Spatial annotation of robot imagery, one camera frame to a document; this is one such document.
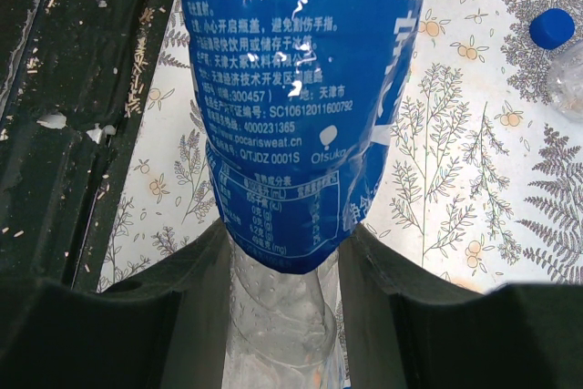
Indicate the plain blue bottle cap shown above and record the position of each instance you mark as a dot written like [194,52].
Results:
[552,28]

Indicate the blue label water bottle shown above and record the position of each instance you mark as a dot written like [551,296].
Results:
[297,98]

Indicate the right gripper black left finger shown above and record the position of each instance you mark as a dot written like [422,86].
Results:
[165,327]

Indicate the clear bottle blue cap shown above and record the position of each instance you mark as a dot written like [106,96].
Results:
[564,83]

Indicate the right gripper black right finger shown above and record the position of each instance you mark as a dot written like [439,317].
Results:
[408,328]

